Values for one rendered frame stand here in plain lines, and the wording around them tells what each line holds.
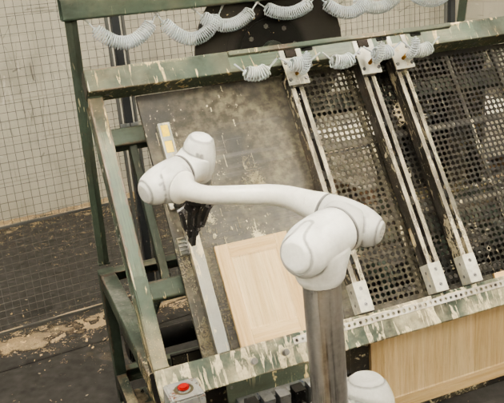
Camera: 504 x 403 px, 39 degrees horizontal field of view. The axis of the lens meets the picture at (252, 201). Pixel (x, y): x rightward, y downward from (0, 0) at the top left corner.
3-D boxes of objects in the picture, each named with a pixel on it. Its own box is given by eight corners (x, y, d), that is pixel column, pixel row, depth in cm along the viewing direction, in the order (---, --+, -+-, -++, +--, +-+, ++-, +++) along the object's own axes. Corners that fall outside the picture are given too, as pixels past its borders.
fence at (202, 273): (215, 354, 270) (218, 353, 267) (155, 127, 292) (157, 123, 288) (227, 351, 272) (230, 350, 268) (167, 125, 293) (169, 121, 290)
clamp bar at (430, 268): (425, 296, 300) (454, 285, 278) (341, 48, 327) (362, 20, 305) (444, 291, 304) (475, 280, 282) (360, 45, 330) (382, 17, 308)
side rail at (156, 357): (150, 373, 268) (153, 371, 258) (86, 109, 293) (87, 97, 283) (165, 369, 270) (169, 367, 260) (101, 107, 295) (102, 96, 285)
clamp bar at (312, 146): (350, 317, 289) (374, 307, 267) (270, 57, 316) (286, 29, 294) (371, 311, 292) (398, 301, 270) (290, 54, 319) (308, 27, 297)
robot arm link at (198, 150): (196, 161, 231) (167, 178, 223) (199, 121, 221) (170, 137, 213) (221, 176, 226) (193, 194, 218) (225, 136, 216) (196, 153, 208)
